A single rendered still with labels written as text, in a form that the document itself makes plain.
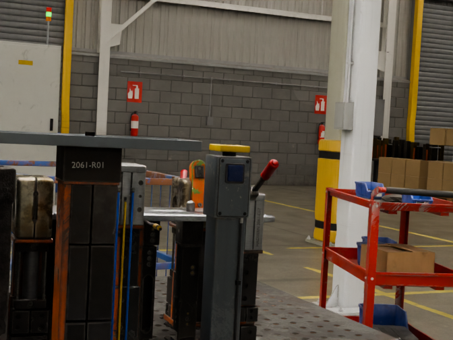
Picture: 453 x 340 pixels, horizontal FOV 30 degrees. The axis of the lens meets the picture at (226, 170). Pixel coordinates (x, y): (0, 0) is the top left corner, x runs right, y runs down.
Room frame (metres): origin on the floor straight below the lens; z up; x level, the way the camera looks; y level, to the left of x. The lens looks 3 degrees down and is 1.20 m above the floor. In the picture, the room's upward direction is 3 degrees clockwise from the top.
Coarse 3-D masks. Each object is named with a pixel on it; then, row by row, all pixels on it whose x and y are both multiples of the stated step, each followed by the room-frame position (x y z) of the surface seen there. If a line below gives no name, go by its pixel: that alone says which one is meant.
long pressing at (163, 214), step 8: (56, 208) 1.79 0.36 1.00; (144, 208) 1.89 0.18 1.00; (152, 208) 1.89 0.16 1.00; (160, 208) 1.90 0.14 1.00; (168, 208) 1.91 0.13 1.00; (176, 208) 1.92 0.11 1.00; (184, 208) 1.93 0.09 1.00; (200, 208) 1.95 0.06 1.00; (56, 216) 1.69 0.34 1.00; (144, 216) 1.75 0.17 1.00; (152, 216) 1.76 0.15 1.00; (160, 216) 1.76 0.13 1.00; (168, 216) 1.77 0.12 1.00; (176, 216) 1.78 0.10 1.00; (184, 216) 1.78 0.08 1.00; (192, 216) 1.79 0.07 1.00; (200, 216) 1.80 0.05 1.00; (264, 216) 1.85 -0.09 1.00; (272, 216) 1.86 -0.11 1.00
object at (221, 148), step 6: (210, 144) 1.57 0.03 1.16; (216, 144) 1.54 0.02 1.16; (222, 144) 1.55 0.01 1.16; (228, 144) 1.56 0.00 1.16; (216, 150) 1.54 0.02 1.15; (222, 150) 1.52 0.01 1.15; (228, 150) 1.53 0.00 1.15; (234, 150) 1.53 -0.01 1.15; (240, 150) 1.53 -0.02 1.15; (246, 150) 1.54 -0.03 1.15; (234, 156) 1.55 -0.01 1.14
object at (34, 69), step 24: (48, 24) 9.87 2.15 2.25; (0, 48) 9.39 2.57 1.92; (24, 48) 9.51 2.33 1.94; (48, 48) 9.63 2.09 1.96; (0, 72) 9.40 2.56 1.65; (24, 72) 9.52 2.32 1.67; (48, 72) 9.63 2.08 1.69; (0, 96) 9.40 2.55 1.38; (24, 96) 9.52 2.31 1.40; (48, 96) 9.64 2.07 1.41; (0, 120) 9.41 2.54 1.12; (24, 120) 9.52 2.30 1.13; (48, 120) 9.64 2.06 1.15; (0, 144) 9.41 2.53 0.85; (24, 144) 9.53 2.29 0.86; (24, 168) 9.53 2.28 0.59; (48, 168) 9.65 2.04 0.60
